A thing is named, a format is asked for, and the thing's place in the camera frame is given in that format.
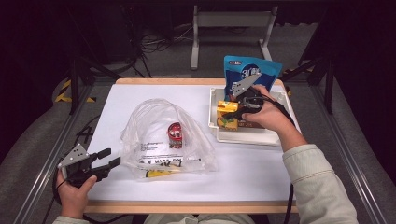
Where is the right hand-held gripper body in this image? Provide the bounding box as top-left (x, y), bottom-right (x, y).
top-left (232, 73), bottom-right (266, 115)

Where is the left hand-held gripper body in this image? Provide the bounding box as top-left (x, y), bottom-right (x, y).
top-left (57, 143), bottom-right (98, 189)

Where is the yellow drink carton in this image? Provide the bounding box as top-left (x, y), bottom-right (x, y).
top-left (216, 100), bottom-right (240, 132)

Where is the orange-brown box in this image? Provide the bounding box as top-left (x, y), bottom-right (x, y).
top-left (236, 119), bottom-right (265, 129)

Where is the white plastic bin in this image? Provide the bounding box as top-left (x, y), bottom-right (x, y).
top-left (207, 87), bottom-right (302, 147)

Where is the blue snack pouch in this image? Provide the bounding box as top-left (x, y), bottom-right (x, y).
top-left (223, 55), bottom-right (284, 102)

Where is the clear plastic bag with smiley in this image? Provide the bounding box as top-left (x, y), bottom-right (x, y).
top-left (120, 97), bottom-right (219, 179)

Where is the person's right hand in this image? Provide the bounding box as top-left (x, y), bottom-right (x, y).
top-left (242, 85), bottom-right (302, 139)

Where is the person's left hand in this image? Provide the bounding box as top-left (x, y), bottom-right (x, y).
top-left (55, 169), bottom-right (98, 218)

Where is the yellow black hazard tape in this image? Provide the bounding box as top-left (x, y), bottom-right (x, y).
top-left (281, 66), bottom-right (312, 97)
top-left (54, 78), bottom-right (96, 104)

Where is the red-lidded jar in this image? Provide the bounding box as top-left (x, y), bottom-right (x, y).
top-left (166, 121), bottom-right (184, 149)

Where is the white metal stand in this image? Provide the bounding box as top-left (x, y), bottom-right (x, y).
top-left (190, 4), bottom-right (279, 71)

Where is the black metal stand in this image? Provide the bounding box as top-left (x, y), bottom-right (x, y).
top-left (69, 55), bottom-right (122, 116)
top-left (279, 55), bottom-right (335, 115)

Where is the person's lap in light clothing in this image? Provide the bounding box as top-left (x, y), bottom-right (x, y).
top-left (144, 214), bottom-right (256, 224)

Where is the aluminium floor rail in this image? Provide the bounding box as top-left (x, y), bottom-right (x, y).
top-left (309, 83), bottom-right (389, 224)
top-left (12, 85), bottom-right (96, 224)

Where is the right hand-held gripper cable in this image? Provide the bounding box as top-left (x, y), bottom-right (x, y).
top-left (260, 94), bottom-right (297, 224)

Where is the hand-held gripper cable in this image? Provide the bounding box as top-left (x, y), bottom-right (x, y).
top-left (43, 167), bottom-right (132, 224)
top-left (260, 94), bottom-right (297, 224)

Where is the left hand-held gripper cable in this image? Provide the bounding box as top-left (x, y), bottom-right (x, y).
top-left (43, 167), bottom-right (132, 224)

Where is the tangle of black floor cables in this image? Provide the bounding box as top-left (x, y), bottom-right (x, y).
top-left (124, 18), bottom-right (194, 78)

